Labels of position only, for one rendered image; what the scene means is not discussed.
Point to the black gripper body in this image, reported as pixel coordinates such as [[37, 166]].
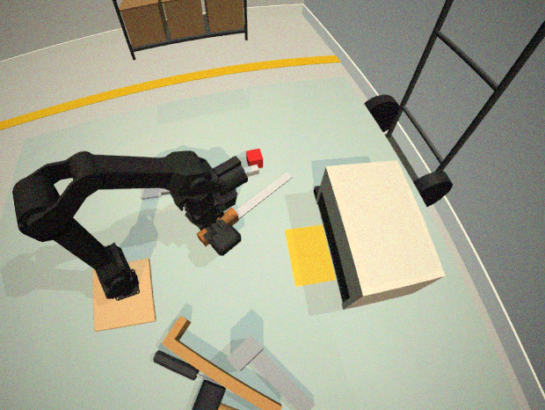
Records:
[[224, 237]]

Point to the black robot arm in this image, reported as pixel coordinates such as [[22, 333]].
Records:
[[44, 215]]

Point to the red cube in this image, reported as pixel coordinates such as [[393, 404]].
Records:
[[254, 157]]

